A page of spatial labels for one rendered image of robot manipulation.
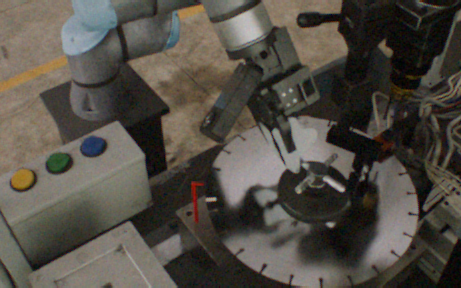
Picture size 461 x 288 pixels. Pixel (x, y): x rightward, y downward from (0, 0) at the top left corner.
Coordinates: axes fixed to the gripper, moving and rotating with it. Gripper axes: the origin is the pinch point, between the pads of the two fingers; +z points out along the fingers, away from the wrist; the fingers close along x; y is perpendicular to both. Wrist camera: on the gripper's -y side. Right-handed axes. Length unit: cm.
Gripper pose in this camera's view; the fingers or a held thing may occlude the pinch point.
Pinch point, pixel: (289, 167)
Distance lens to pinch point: 74.9
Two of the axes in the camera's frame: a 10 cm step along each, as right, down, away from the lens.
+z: 4.1, 8.3, 3.8
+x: -3.8, -2.3, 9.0
